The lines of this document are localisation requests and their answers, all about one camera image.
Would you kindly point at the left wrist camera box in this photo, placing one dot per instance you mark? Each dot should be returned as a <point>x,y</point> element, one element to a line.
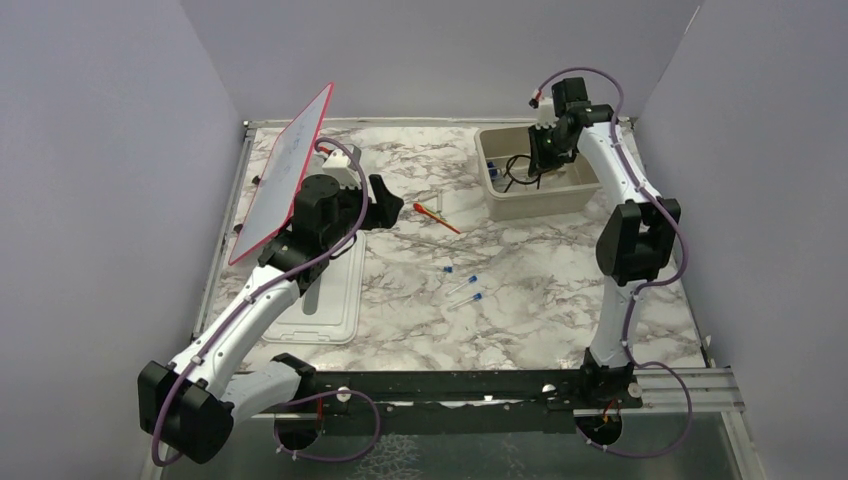
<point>341,166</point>

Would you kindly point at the red plastic spoon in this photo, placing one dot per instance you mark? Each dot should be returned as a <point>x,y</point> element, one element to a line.
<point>420,208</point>

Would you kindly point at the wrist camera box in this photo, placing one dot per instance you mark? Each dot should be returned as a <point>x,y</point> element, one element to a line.
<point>341,166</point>
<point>545,111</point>

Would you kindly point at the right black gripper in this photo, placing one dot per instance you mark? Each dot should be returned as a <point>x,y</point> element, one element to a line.
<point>538,162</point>

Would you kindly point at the beige plastic bin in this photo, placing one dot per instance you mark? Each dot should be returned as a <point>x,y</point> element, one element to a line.
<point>563,191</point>

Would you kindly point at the blue cap test tube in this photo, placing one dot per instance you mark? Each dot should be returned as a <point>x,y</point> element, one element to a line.
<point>458,304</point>
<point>465,283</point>
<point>440,273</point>

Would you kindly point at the white bin lid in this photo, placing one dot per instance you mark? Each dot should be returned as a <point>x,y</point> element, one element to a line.
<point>328,313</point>

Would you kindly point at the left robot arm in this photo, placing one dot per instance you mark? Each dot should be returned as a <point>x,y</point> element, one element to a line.
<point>193,402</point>

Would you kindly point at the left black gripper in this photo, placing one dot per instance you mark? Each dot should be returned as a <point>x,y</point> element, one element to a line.
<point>383,213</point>

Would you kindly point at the red framed whiteboard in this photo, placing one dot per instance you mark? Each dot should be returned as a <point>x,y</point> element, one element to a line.
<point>272,202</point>

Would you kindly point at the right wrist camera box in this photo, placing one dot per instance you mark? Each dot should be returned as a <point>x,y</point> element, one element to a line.
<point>545,111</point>

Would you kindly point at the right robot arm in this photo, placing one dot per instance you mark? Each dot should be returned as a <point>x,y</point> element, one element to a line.
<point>638,238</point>

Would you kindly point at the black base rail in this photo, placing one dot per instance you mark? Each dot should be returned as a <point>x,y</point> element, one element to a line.
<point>451,402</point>

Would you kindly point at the black wire ring stand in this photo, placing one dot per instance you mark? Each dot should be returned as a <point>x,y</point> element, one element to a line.
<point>514,177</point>

